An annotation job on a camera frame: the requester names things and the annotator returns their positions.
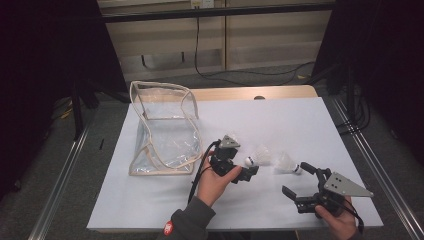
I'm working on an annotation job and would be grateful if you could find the person's left hand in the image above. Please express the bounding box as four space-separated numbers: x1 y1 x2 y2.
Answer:
196 151 244 208

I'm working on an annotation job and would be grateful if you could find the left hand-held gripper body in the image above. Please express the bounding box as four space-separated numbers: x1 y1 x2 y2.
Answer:
209 134 250 185

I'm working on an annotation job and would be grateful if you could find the white wall socket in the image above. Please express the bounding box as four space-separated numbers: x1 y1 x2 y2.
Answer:
190 0 215 9

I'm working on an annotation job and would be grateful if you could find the right hand-held gripper black cable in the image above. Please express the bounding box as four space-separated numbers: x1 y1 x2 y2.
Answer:
339 196 366 235

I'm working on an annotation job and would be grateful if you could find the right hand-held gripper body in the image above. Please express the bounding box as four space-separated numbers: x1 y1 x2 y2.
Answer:
294 167 375 216

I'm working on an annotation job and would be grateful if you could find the bundle of black floor cables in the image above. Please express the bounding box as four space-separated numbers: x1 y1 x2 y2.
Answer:
334 93 371 134

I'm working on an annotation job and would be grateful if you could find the long black wall cable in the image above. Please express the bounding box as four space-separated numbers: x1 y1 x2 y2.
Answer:
194 6 316 87

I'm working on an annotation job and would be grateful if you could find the hand-held gripper black cable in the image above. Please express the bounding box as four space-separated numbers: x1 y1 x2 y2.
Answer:
187 139 223 205
339 196 366 235

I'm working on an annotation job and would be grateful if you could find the yellow floor cable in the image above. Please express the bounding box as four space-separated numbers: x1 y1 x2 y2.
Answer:
59 105 74 120

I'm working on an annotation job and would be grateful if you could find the person's right hand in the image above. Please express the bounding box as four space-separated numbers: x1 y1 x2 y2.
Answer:
314 196 358 240

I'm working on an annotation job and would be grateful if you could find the dark curtain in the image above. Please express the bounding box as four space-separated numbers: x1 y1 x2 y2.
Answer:
313 0 424 164
0 0 129 201

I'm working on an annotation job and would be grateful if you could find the black metal stand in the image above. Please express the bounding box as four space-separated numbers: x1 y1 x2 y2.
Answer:
71 79 101 141
326 63 356 118

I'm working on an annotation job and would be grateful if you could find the white table sheet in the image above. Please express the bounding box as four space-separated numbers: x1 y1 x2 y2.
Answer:
86 96 384 232

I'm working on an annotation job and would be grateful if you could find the left hand-held gripper black cable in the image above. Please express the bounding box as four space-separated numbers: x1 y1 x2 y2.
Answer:
187 139 223 205

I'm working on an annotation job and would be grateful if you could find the clear plastic bag beige trim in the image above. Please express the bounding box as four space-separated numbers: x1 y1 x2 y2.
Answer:
128 80 204 176

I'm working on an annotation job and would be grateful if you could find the black horizontal bar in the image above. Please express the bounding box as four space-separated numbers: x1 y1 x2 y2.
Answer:
101 3 336 24

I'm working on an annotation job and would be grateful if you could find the metal floor rail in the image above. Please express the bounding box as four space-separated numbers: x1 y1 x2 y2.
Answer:
28 126 91 240
331 96 424 240

